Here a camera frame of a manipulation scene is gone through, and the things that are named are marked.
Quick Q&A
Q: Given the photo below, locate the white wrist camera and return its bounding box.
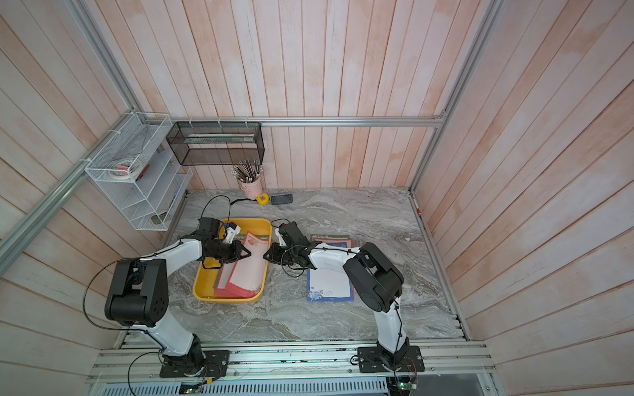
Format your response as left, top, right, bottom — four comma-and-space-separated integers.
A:
274, 228, 287, 248
223, 222, 241, 244

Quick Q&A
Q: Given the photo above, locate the yellow tape measure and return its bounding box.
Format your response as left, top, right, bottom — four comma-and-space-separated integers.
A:
256, 192, 270, 206

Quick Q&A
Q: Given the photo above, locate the pink pencil cup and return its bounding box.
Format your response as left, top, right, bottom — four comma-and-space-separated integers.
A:
239, 178, 264, 200

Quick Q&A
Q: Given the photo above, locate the red bordered stationery paper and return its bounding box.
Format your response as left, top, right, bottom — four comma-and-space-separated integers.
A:
239, 232, 268, 283
215, 262, 262, 299
313, 236, 353, 248

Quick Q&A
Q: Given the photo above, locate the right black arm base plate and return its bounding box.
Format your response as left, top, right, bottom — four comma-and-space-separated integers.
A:
356, 345, 425, 373

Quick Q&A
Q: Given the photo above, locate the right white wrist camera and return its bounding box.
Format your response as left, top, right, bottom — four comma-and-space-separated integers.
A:
274, 228, 287, 248

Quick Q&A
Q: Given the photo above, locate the yellow plastic storage tray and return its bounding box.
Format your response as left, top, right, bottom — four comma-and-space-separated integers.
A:
192, 217, 274, 305

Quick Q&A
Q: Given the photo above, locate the black mesh wall basket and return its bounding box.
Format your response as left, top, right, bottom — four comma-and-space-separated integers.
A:
166, 120, 265, 166

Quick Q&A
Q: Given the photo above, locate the blue bordered stationery paper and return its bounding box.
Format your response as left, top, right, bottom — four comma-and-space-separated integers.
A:
307, 243, 357, 302

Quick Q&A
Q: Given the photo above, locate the aluminium front rail frame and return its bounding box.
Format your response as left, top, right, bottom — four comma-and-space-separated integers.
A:
87, 339, 505, 395

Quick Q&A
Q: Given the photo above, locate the white wire shelf rack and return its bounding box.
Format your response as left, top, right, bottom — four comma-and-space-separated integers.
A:
85, 112, 193, 231

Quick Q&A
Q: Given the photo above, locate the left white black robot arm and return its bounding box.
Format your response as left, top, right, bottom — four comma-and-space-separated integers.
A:
104, 217, 251, 377

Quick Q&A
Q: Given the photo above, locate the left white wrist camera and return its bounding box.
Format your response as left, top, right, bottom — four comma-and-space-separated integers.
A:
223, 222, 241, 244

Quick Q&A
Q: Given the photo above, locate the green bordered stationery paper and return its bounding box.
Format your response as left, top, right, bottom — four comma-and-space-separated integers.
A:
310, 234, 350, 241
234, 234, 270, 242

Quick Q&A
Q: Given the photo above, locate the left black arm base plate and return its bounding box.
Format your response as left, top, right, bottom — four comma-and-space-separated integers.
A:
159, 350, 229, 378

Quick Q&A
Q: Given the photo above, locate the tape roll on shelf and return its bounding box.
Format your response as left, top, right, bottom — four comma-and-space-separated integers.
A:
107, 158, 148, 182

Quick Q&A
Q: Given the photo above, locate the pencils bundle in cup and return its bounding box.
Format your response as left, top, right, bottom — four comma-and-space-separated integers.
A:
232, 160, 263, 184

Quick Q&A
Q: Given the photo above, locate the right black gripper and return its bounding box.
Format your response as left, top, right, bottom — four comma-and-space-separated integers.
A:
262, 243, 300, 266

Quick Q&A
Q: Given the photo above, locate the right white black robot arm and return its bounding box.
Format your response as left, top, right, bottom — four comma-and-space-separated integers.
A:
264, 222, 409, 371

